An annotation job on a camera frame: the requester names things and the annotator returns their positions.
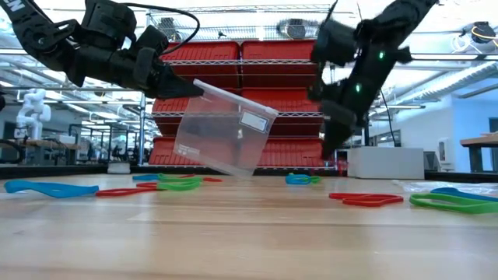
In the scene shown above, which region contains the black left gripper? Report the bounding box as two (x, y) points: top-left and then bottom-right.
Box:
(69, 44), (205, 100)

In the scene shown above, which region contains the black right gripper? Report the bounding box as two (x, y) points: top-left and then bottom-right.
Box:
(306, 41), (414, 160)

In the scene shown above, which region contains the white cardboard box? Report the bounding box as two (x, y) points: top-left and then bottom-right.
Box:
(346, 145), (426, 180)

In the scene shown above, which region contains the background lab bench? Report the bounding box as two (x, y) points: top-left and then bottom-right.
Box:
(0, 136), (82, 166)

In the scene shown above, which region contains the chrome wire shelf rack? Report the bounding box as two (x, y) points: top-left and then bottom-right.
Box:
(138, 3), (338, 172)

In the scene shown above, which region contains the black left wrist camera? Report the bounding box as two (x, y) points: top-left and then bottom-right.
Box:
(134, 24), (171, 55)

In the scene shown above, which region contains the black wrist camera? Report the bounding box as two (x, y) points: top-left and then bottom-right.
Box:
(310, 17), (358, 68)
(134, 24), (171, 55)

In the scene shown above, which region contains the thin black cable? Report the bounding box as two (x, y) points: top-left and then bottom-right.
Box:
(356, 2), (398, 148)

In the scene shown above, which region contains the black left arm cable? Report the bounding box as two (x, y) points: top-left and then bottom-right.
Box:
(118, 2), (202, 55)

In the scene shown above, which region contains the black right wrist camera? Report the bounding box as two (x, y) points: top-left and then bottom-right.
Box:
(310, 17), (358, 68)

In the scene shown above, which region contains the white wall dispenser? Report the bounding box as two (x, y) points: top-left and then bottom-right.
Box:
(438, 137), (456, 173)

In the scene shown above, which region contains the black aluminium table frame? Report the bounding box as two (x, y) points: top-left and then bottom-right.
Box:
(0, 163), (498, 184)

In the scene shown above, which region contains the black device with yellow wire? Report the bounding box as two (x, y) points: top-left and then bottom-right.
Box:
(461, 21), (498, 51)

